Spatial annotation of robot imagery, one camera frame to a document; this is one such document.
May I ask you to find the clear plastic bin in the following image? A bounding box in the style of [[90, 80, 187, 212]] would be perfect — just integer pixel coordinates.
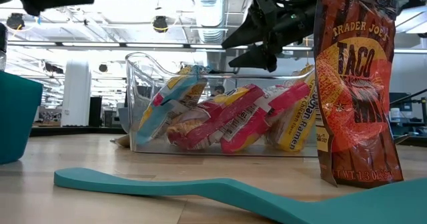
[[125, 52, 318, 157]]

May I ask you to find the black-lid spice jar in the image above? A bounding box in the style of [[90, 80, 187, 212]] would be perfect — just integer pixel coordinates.
[[0, 22, 8, 72]]

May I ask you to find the Trader Joe's taco seasoning packet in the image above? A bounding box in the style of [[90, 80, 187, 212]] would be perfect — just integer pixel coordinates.
[[313, 0, 405, 189]]

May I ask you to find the silver ventilation duct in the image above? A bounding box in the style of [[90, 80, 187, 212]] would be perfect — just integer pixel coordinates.
[[190, 0, 231, 72]]

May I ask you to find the red Maruchan ramen packet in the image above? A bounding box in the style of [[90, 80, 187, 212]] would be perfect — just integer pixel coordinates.
[[219, 81, 312, 154], [165, 83, 266, 151]]

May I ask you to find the blue bowl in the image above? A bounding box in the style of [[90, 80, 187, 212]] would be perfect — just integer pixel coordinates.
[[117, 107, 134, 135]]

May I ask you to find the yellow chicken ramen packet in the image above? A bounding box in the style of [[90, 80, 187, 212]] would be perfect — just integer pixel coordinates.
[[265, 65, 318, 153]]

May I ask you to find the blue ramen packet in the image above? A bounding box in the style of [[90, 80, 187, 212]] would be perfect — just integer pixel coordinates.
[[135, 63, 211, 147]]

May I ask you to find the black ceiling-mounted device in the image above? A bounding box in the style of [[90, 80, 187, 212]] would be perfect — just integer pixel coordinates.
[[5, 13, 26, 30], [151, 15, 170, 34]]

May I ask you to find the black cabinet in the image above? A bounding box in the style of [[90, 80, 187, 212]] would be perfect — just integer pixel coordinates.
[[88, 96, 103, 127]]

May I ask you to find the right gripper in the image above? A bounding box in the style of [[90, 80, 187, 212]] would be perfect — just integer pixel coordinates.
[[222, 0, 318, 73]]

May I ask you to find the dark background monitor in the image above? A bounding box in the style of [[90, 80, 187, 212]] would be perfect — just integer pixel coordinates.
[[389, 92, 412, 112]]

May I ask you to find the teal flat lid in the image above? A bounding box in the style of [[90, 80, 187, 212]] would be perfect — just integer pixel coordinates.
[[53, 167, 427, 224]]

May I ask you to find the white bottle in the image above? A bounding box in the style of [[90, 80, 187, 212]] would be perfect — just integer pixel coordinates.
[[390, 107, 402, 123]]

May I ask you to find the teal rectangular tray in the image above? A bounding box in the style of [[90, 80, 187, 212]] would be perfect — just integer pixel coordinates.
[[0, 71, 44, 165]]

